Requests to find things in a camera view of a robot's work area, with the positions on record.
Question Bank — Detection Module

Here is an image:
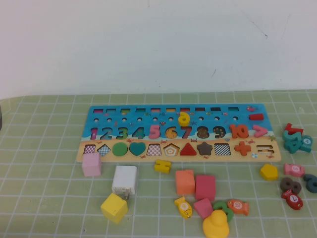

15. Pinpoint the teal heart piece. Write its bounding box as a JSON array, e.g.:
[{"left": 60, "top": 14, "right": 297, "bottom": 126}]
[{"left": 128, "top": 142, "right": 147, "bottom": 157}]

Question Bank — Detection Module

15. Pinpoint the teal number two piece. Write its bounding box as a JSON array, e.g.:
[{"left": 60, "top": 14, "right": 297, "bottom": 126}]
[{"left": 282, "top": 130, "right": 303, "bottom": 147}]

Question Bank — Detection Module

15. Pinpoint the brown number eight piece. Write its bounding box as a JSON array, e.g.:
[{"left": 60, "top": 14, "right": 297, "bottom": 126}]
[{"left": 279, "top": 177, "right": 302, "bottom": 194}]

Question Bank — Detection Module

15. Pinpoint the pink toy fish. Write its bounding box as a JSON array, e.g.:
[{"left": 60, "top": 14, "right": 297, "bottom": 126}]
[{"left": 283, "top": 163, "right": 306, "bottom": 178}]

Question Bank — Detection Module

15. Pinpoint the orange wooden cube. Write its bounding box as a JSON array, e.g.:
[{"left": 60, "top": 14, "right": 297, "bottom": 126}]
[{"left": 175, "top": 170, "right": 196, "bottom": 196}]

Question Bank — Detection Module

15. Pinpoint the red triangle piece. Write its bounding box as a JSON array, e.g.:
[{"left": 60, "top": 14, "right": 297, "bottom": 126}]
[{"left": 179, "top": 142, "right": 198, "bottom": 156}]

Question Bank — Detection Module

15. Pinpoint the pink trapezoid piece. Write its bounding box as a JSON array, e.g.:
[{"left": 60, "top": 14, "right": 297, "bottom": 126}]
[{"left": 193, "top": 197, "right": 214, "bottom": 220}]

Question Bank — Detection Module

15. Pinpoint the orange toy fish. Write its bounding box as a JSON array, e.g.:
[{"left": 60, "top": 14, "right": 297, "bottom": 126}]
[{"left": 226, "top": 199, "right": 250, "bottom": 216}]

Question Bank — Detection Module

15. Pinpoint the pink greater-than sign piece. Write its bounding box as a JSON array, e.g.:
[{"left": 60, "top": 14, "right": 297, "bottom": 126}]
[{"left": 252, "top": 124, "right": 268, "bottom": 138}]

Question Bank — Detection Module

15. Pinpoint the yellow rubber duck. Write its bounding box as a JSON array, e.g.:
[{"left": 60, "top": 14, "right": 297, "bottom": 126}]
[{"left": 202, "top": 209, "right": 230, "bottom": 238}]

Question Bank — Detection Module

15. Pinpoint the pink wooden cube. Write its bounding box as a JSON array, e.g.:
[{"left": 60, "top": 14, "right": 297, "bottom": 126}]
[{"left": 81, "top": 152, "right": 103, "bottom": 178}]

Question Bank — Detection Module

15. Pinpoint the blue wooden puzzle board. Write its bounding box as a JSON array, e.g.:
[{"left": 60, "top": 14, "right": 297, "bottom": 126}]
[{"left": 76, "top": 103, "right": 282, "bottom": 163}]

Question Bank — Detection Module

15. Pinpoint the green number three piece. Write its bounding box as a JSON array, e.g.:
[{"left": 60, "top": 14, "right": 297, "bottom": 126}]
[{"left": 212, "top": 200, "right": 234, "bottom": 223}]

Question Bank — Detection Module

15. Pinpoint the teal toy fish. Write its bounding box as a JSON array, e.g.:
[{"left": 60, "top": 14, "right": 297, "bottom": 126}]
[{"left": 298, "top": 135, "right": 313, "bottom": 152}]

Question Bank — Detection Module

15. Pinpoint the yellow equals sign piece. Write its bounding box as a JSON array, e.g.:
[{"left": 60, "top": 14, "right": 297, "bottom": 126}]
[{"left": 154, "top": 159, "right": 172, "bottom": 174}]

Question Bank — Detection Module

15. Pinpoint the orange plus sign piece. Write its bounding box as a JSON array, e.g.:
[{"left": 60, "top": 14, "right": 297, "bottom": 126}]
[{"left": 234, "top": 141, "right": 252, "bottom": 156}]

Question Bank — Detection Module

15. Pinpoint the red toy fish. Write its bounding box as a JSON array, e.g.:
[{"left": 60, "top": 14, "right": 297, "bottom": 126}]
[{"left": 281, "top": 189, "right": 304, "bottom": 211}]

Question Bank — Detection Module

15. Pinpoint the green circle piece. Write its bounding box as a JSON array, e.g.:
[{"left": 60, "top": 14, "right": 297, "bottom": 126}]
[{"left": 111, "top": 142, "right": 129, "bottom": 157}]

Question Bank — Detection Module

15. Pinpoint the orange number ten piece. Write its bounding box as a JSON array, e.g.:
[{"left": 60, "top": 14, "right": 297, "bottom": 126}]
[{"left": 229, "top": 123, "right": 250, "bottom": 139}]

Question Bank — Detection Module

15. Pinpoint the dark teal number nine piece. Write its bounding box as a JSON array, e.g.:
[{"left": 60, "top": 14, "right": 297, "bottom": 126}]
[{"left": 303, "top": 174, "right": 317, "bottom": 194}]

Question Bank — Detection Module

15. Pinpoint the red number seven piece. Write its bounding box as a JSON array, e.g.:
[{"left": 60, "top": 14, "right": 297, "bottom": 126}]
[{"left": 284, "top": 122, "right": 304, "bottom": 136}]

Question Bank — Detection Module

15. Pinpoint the yellow toy fish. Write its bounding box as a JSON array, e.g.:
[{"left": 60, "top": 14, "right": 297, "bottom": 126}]
[{"left": 174, "top": 196, "right": 193, "bottom": 219}]

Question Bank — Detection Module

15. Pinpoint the yellow wooden cube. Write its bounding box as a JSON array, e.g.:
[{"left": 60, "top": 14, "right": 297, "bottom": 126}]
[{"left": 100, "top": 192, "right": 129, "bottom": 224}]

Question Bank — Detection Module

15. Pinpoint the red wooden block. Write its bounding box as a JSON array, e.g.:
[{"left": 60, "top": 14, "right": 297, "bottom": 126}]
[{"left": 195, "top": 175, "right": 216, "bottom": 201}]

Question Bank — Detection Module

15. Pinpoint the teal number four piece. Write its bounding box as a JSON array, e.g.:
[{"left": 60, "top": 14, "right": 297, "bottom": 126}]
[{"left": 283, "top": 138, "right": 304, "bottom": 154}]

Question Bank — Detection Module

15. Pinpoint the yellow number six piece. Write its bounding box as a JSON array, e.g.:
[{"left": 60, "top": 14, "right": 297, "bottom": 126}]
[{"left": 178, "top": 111, "right": 191, "bottom": 126}]

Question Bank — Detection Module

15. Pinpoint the white plug charger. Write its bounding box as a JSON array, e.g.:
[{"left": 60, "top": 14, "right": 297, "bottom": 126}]
[{"left": 111, "top": 165, "right": 138, "bottom": 200}]

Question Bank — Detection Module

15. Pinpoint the yellow pentagon piece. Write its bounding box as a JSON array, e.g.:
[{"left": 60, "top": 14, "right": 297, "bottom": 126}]
[{"left": 259, "top": 163, "right": 279, "bottom": 181}]

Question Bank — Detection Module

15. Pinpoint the pink number five piece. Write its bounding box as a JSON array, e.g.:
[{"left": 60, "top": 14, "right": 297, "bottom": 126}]
[{"left": 148, "top": 124, "right": 161, "bottom": 139}]

